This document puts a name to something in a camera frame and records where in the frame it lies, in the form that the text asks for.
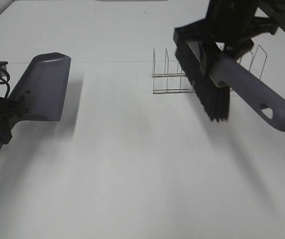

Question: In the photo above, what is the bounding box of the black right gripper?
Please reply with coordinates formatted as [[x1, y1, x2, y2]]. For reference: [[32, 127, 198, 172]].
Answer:
[[173, 0, 279, 46]]

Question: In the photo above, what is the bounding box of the metal wire dish rack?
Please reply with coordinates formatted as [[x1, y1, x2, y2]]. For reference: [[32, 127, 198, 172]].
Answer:
[[151, 44, 268, 95]]

